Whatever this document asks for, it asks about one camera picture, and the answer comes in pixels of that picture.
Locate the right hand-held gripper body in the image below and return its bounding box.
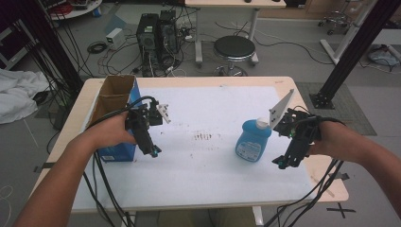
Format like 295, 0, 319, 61
269, 88, 323, 149

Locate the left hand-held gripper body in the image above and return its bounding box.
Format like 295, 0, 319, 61
124, 96, 173, 133

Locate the blue detergent bottle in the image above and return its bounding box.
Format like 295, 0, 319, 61
235, 116, 272, 164

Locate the blue cardboard box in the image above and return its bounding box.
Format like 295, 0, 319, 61
84, 74, 143, 163

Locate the person's right hand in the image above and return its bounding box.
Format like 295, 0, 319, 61
306, 120, 348, 157

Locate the person's left hand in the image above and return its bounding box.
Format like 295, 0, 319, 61
82, 111, 137, 149

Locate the grey floor mat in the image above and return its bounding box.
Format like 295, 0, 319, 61
294, 81, 377, 136

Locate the white table sheet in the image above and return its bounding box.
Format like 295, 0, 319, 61
71, 85, 316, 212

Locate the black computer tower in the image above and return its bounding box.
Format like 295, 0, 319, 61
156, 9, 182, 67
135, 12, 160, 79

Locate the small white device box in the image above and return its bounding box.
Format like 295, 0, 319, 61
105, 27, 127, 51

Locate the white metal stand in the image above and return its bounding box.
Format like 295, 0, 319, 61
320, 0, 377, 65

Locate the black round stool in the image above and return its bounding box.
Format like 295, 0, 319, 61
213, 35, 257, 78

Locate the office chair wheel base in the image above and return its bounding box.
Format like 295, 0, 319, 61
317, 10, 353, 36

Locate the round white table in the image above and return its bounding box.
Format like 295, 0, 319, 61
41, 0, 103, 22

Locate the white cloth pile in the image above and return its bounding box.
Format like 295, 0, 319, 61
0, 68, 50, 126

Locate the white desk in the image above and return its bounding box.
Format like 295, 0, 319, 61
183, 0, 288, 67

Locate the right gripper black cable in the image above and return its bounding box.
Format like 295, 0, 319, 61
264, 114, 348, 227

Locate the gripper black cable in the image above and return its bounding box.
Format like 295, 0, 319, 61
82, 95, 159, 227
264, 114, 348, 227

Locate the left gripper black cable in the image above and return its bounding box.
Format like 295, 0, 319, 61
82, 95, 159, 227

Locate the coiled black cable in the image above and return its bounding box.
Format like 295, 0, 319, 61
86, 41, 109, 55

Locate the black metal frame post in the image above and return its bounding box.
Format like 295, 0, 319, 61
12, 0, 84, 96
308, 0, 401, 111

